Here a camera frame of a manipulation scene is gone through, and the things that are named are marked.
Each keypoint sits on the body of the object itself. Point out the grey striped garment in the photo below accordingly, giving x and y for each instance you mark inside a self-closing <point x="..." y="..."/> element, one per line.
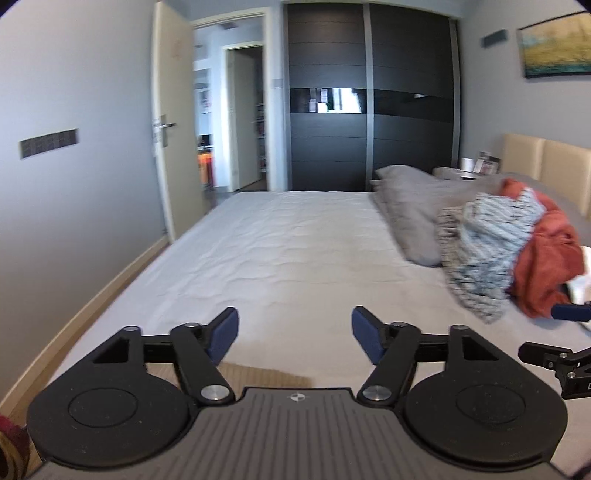
<point x="480" y="243"/>

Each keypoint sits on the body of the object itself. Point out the framed landscape painting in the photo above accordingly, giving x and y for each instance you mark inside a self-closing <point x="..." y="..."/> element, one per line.
<point x="556" y="47"/>

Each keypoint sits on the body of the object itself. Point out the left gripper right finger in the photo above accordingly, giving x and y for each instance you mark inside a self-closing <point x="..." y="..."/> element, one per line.
<point x="392" y="350"/>

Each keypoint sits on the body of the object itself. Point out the beige padded headboard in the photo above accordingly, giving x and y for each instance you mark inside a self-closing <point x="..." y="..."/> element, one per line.
<point x="562" y="167"/>

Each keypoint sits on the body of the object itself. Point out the white bed sheet mattress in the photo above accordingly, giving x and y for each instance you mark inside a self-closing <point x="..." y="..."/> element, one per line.
<point x="295" y="265"/>

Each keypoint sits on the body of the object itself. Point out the beige room door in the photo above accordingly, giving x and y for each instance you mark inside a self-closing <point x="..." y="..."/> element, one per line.
<point x="173" y="121"/>

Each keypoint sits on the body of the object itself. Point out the grey pillow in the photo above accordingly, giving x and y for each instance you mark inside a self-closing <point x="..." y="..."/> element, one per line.
<point x="410" y="201"/>

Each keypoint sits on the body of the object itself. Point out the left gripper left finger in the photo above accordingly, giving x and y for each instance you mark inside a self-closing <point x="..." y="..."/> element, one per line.
<point x="198" y="350"/>

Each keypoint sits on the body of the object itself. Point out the white garment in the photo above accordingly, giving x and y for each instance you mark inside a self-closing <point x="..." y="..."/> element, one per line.
<point x="579" y="287"/>

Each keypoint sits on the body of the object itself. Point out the bedside table with items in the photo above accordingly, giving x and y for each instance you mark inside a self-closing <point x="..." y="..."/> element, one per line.
<point x="470" y="169"/>

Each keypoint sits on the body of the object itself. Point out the rust red fleece blanket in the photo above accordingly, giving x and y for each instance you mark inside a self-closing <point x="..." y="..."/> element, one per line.
<point x="551" y="258"/>

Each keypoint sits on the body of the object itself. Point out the wall switch panel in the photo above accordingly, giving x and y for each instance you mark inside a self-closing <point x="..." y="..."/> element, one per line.
<point x="48" y="142"/>

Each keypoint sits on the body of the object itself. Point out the black wardrobe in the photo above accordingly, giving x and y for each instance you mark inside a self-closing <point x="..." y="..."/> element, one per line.
<point x="369" y="85"/>

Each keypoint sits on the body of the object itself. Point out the tan striped shirt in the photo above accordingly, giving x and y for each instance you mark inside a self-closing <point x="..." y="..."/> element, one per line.
<point x="239" y="377"/>

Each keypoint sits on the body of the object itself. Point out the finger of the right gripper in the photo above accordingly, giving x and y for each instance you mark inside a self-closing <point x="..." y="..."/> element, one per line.
<point x="572" y="312"/>
<point x="537" y="355"/>

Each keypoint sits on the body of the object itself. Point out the small dark wall device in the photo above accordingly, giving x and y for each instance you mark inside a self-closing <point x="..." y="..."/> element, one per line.
<point x="494" y="38"/>

